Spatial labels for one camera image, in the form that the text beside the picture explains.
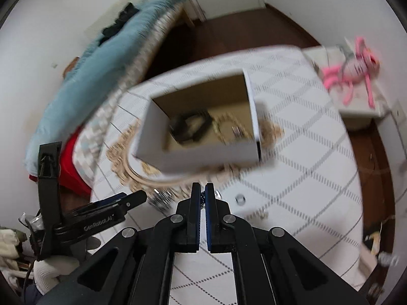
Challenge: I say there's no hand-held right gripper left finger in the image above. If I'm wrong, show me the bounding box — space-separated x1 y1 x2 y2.
41 182 201 305

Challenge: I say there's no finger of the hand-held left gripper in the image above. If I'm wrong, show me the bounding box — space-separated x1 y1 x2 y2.
68 190 148 220
90 192 128 209

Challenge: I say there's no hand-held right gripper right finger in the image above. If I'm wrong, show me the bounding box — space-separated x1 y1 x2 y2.
205 183 370 305

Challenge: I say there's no white cardboard box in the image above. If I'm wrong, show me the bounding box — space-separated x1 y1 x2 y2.
132 68 269 176

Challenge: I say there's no person's left hand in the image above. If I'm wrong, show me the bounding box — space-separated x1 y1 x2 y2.
33 236 101 297

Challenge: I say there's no red cloth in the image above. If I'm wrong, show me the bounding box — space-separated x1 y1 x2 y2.
29 131 93 196

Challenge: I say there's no round woven placemat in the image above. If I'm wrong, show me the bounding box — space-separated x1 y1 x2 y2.
106 114 284 195

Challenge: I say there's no cream cloth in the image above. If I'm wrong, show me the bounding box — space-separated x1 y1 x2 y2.
0 227 23 272

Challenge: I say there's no white diamond-patterned tablecloth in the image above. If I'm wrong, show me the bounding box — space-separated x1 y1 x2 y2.
90 46 365 305

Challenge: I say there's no light blue blanket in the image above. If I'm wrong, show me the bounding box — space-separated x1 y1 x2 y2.
25 0 189 175

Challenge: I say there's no patterned bed quilt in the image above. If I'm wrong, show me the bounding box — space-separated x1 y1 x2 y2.
72 5 189 182

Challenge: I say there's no yellow and black object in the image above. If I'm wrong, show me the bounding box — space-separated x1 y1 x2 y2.
363 229 384 255

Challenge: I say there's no black clothing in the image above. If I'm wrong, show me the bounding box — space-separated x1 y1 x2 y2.
99 2 139 44

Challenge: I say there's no white nightstand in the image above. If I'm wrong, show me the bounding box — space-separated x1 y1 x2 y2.
301 46 394 131

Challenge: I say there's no pink plush toy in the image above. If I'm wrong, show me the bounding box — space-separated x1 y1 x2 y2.
319 36 383 108

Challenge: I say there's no silver chain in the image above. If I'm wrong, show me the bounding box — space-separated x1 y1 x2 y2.
149 189 174 211

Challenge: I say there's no black bracelet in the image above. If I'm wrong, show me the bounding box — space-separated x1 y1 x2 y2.
170 109 213 144

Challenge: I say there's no gold bracelet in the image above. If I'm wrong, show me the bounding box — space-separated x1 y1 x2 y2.
212 112 252 144

